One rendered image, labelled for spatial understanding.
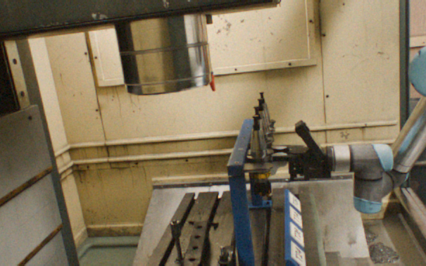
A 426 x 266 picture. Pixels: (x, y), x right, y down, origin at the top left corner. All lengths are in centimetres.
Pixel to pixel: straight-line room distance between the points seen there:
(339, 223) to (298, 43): 73
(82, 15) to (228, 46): 113
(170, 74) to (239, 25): 108
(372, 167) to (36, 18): 87
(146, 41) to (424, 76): 61
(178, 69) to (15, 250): 61
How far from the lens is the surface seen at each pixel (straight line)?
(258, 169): 100
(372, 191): 121
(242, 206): 105
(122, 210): 209
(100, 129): 198
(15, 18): 73
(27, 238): 113
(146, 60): 69
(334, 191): 183
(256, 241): 133
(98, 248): 214
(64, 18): 68
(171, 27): 68
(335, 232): 170
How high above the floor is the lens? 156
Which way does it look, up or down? 15 degrees down
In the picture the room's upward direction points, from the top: 7 degrees counter-clockwise
